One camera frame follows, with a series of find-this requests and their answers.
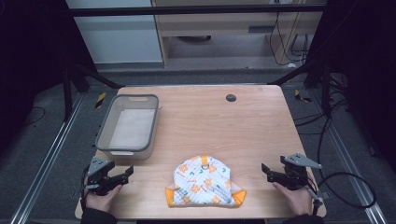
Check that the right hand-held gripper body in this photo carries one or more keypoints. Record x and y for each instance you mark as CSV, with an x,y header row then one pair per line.
x,y
295,174

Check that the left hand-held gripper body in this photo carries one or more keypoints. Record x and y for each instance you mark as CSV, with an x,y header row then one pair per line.
x,y
99,180

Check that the grey-rimmed plastic basket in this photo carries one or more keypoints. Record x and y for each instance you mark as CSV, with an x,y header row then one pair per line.
x,y
130,124

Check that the white orange quilted cloth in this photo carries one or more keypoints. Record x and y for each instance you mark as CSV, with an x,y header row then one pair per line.
x,y
204,185

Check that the person's left hand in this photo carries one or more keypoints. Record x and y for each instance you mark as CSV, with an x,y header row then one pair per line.
x,y
100,200

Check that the person's right hand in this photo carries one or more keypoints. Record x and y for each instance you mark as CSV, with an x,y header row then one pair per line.
x,y
295,199

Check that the yellow black tape marker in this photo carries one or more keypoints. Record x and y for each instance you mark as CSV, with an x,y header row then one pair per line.
x,y
301,96
100,100

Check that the grey table grommet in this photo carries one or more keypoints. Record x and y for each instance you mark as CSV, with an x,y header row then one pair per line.
x,y
231,98

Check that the black metal stand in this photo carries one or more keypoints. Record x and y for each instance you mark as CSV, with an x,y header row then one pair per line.
x,y
325,87
67,93

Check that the white cabinet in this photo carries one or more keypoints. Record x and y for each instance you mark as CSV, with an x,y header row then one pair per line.
x,y
118,40

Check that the light wooden desk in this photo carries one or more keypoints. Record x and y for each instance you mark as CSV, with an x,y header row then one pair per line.
x,y
218,26

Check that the aluminium floor rail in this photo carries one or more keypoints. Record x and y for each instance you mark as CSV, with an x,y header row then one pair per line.
x,y
351,168
46,158

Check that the black horizontal frame bar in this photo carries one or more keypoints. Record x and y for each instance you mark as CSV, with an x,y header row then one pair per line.
x,y
186,10

